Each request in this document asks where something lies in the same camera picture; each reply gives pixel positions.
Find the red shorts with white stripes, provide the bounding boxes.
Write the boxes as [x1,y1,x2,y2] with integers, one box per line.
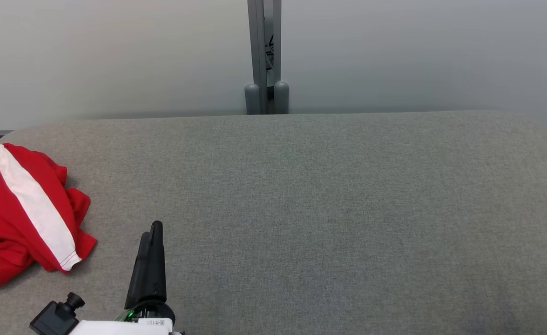
[0,143,98,273]

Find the grey cylindrical post foot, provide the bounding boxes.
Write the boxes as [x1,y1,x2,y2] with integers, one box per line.
[244,83,261,115]
[274,80,290,114]

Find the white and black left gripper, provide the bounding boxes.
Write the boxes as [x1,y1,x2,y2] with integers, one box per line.
[68,221,185,335]

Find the grey metal partition post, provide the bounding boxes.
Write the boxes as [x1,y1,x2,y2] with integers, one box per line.
[247,0,282,114]

